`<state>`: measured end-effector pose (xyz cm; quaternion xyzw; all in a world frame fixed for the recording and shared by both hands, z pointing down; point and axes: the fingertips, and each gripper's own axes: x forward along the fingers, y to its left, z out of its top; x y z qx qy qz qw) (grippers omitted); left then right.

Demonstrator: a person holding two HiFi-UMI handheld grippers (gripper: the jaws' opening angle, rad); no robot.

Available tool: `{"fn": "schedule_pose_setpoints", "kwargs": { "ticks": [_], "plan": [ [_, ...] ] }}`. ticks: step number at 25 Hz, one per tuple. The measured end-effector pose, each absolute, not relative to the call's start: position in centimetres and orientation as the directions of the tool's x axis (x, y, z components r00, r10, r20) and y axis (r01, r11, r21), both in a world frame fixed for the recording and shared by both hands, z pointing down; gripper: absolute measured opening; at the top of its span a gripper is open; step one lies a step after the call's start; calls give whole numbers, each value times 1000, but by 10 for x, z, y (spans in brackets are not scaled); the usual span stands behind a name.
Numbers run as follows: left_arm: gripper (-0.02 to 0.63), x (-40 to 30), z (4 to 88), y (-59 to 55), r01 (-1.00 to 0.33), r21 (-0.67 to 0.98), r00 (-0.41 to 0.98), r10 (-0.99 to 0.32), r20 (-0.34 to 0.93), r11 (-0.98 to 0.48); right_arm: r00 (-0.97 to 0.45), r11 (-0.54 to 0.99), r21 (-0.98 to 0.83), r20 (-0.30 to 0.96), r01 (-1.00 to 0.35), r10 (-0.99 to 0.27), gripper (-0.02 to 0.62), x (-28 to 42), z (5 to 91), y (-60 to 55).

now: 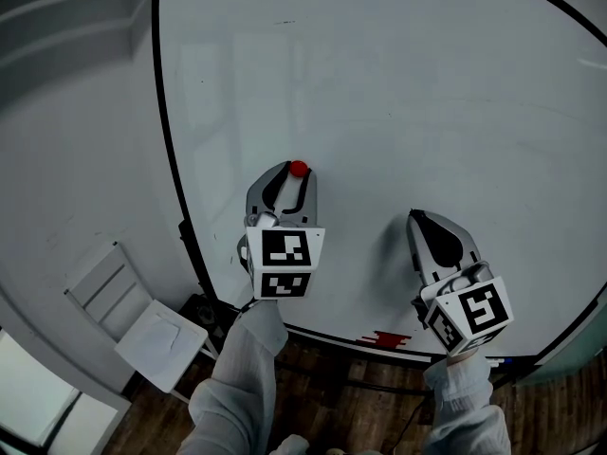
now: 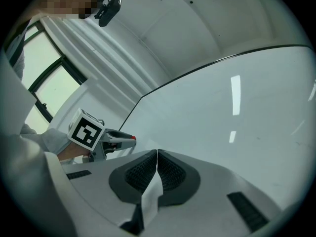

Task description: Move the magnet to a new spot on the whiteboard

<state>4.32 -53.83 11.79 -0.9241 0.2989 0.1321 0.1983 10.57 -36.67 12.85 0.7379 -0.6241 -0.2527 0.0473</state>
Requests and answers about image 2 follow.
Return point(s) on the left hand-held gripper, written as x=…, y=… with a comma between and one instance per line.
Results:
x=86, y=132

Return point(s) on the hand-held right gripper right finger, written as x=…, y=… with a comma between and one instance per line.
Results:
x=209, y=194

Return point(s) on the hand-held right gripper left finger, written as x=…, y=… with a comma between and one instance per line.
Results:
x=103, y=181

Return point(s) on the person's left forearm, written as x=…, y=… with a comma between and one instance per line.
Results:
x=49, y=139

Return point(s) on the whiteboard on black stand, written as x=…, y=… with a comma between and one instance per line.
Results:
x=222, y=120

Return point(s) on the black framed window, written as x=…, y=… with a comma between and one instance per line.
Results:
x=49, y=68

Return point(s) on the person's upper body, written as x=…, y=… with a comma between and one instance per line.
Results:
x=17, y=51

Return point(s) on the person's head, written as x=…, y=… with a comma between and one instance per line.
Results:
x=66, y=1

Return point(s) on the black head-worn camera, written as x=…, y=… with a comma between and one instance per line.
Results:
x=108, y=10

